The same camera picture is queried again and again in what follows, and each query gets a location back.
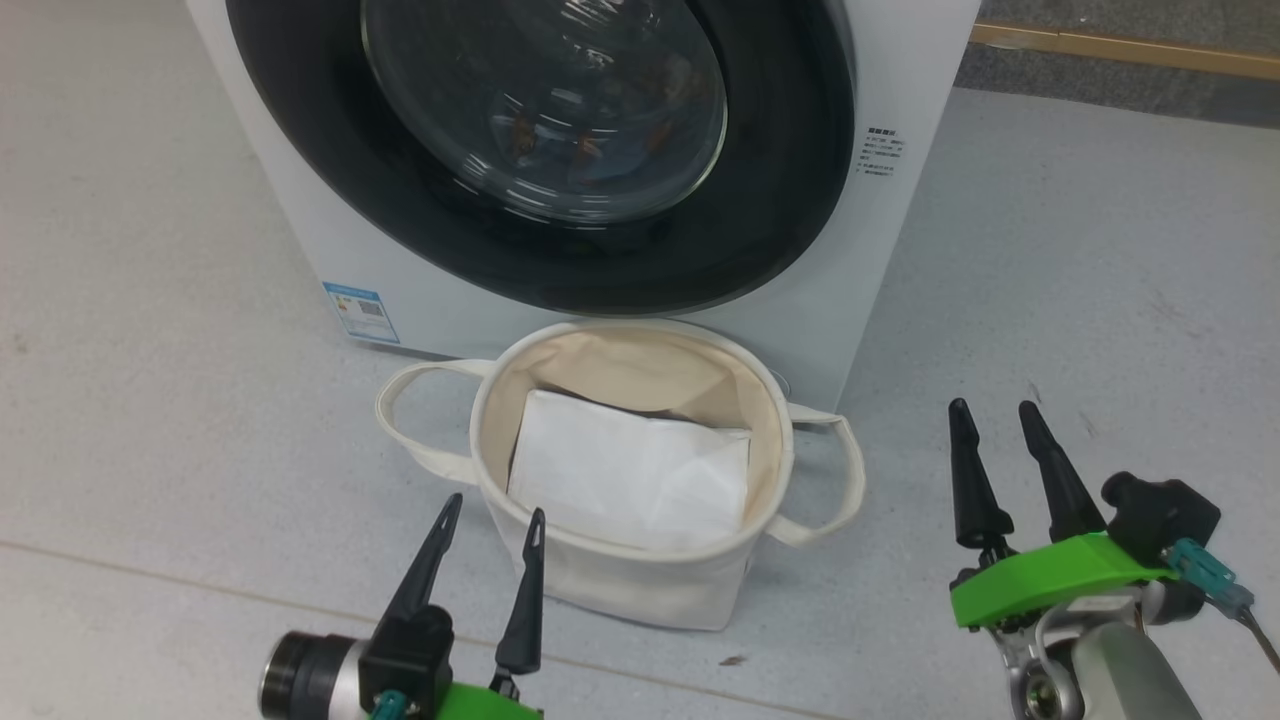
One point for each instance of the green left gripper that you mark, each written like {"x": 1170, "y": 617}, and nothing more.
{"x": 480, "y": 705}

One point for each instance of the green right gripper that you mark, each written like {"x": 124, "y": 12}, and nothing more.
{"x": 1050, "y": 580}

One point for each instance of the black round washer door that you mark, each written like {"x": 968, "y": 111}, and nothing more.
{"x": 780, "y": 200}

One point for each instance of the cream canvas laundry basket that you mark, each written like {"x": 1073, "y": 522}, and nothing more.
{"x": 620, "y": 590}

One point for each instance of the white front-load washing machine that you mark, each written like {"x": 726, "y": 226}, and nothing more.
{"x": 880, "y": 260}

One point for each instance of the white folded liner cloth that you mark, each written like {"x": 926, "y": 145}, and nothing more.
{"x": 620, "y": 470}

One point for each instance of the blue energy label sticker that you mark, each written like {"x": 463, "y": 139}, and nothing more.
{"x": 362, "y": 312}

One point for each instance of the printed text label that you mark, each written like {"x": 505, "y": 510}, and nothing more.
{"x": 882, "y": 150}

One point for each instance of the wooden baseboard strip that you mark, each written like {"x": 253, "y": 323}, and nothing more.
{"x": 1130, "y": 48}

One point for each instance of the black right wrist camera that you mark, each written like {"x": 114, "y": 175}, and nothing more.
{"x": 1165, "y": 515}

